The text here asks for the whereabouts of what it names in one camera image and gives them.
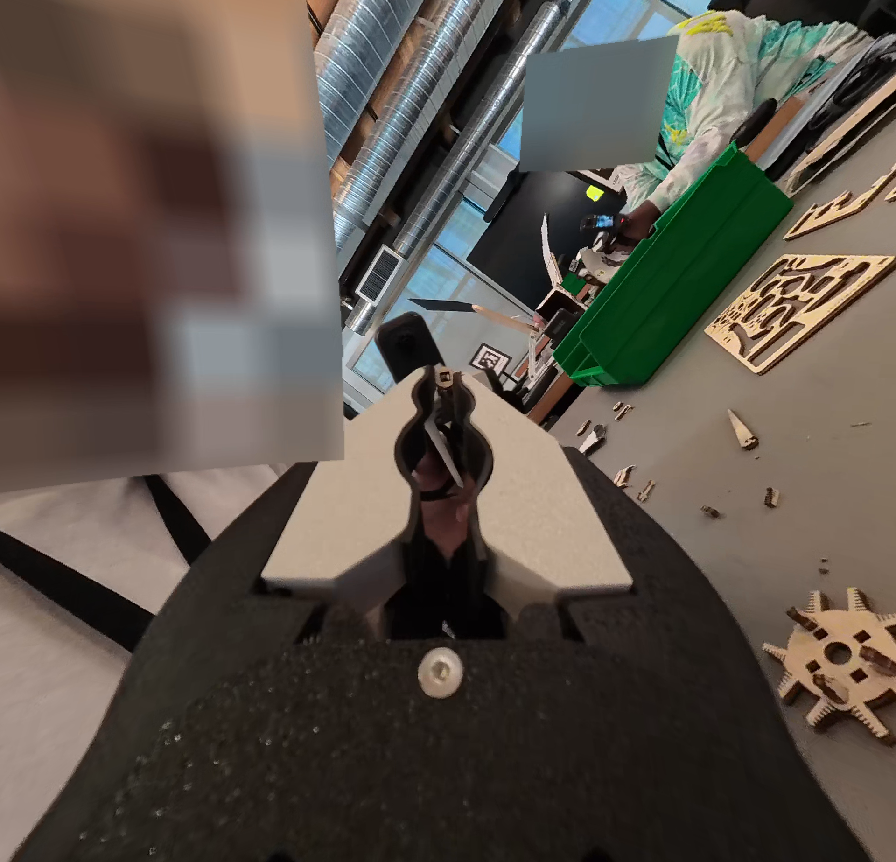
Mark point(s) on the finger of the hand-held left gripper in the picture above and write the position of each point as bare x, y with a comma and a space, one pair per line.
444, 449

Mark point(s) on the wooden stick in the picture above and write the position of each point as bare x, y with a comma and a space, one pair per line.
504, 318

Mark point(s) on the black padded rest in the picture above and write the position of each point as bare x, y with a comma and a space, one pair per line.
756, 123

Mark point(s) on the white paper card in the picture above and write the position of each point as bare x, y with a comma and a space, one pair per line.
549, 253

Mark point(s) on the large wooden cutout sheet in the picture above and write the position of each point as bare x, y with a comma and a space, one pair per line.
752, 361

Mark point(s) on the person's left hand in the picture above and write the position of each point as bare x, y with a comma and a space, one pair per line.
444, 526

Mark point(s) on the small toothed wooden piece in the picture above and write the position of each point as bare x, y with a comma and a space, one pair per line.
772, 498

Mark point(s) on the green plastic bin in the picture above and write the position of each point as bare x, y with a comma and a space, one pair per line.
665, 281

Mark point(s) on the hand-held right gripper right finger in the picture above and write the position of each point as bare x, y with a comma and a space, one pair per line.
553, 526

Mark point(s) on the tiny wooden part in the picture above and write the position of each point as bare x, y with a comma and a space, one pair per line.
444, 379

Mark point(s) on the wooden gear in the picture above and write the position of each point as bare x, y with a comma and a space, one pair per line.
815, 641

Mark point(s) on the black monitor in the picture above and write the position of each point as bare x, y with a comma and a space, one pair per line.
532, 232

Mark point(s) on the ceiling vent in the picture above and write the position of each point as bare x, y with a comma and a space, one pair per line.
380, 274

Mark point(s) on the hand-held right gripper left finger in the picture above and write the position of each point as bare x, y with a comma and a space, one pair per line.
336, 526

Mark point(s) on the silver ceiling duct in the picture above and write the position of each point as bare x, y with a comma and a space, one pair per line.
514, 78
371, 8
483, 8

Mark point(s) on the small printed tag sign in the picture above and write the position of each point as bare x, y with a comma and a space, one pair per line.
492, 359

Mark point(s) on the open wooden box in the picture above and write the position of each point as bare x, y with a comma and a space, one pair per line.
560, 307

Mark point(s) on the wooden wedge piece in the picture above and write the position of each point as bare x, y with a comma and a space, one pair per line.
740, 431

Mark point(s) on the wooden sheet with rectangular cutouts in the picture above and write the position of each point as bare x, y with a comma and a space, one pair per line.
805, 228

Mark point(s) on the grey desk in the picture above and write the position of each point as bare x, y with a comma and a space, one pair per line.
805, 456

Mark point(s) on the person's white shirt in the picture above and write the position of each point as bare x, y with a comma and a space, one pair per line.
42, 701

